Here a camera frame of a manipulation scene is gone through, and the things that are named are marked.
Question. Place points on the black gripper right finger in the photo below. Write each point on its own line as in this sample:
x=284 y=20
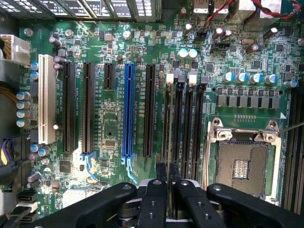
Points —
x=190 y=204

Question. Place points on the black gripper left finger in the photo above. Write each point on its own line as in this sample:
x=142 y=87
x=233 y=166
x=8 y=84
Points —
x=154 y=204

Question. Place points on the black RAM slot white latch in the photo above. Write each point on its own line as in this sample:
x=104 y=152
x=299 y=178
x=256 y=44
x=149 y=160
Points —
x=165 y=118
x=188 y=123

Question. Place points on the long black expansion slot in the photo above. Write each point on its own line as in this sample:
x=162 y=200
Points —
x=88 y=107
x=69 y=107
x=149 y=109

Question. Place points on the blue expansion slot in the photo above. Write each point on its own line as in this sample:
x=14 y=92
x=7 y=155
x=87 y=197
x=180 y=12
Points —
x=128 y=109

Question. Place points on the black RAM slot bank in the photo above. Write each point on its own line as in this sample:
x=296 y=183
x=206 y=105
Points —
x=293 y=154

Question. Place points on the short black expansion slot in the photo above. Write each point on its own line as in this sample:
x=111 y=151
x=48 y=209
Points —
x=109 y=76

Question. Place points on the white PCI expansion slot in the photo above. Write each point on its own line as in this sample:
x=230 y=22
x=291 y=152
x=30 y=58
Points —
x=47 y=99

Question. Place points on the silver CPU socket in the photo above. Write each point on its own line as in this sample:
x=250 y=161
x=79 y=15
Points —
x=242 y=164

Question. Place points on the green motherboard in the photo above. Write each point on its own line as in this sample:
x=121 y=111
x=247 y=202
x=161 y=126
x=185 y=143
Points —
x=111 y=114

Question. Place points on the row of grey VRM chokes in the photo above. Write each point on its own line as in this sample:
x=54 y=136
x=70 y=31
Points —
x=247 y=101

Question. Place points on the thin metal locking lever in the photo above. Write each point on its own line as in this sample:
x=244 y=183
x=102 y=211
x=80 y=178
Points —
x=291 y=127

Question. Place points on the black SATA port block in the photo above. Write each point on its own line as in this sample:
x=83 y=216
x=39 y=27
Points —
x=26 y=204

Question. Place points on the silver rear port block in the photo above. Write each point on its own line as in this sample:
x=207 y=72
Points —
x=237 y=9

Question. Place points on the white power connector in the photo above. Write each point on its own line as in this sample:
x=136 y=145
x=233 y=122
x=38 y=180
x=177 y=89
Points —
x=20 y=48

